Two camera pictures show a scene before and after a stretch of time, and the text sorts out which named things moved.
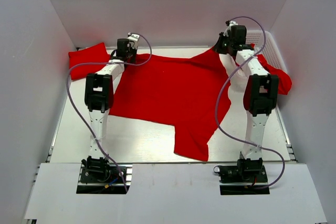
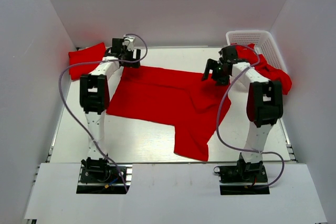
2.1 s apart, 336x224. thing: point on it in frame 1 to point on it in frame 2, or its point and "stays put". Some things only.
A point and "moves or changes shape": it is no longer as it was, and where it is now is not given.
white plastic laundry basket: x=271 y=53 stays put
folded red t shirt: x=95 y=53 stays put
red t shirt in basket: x=284 y=83 stays put
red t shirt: x=190 y=94 moves or changes shape
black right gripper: x=219 y=48 to x=211 y=64
